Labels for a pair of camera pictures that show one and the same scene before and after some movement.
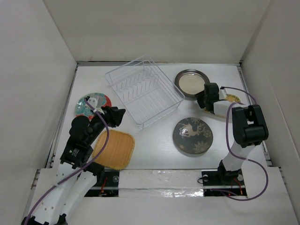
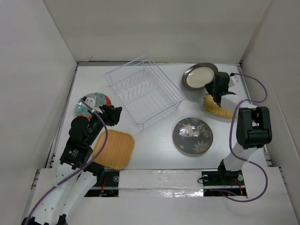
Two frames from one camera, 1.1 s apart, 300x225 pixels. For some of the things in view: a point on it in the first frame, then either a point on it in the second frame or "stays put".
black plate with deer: x=192 y=135 stays put
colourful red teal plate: x=82 y=108 stays put
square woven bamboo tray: x=118 y=153 stays put
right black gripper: x=199 y=96 → x=208 y=87
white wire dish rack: x=145 y=92 stays put
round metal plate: x=190 y=82 → x=199 y=76
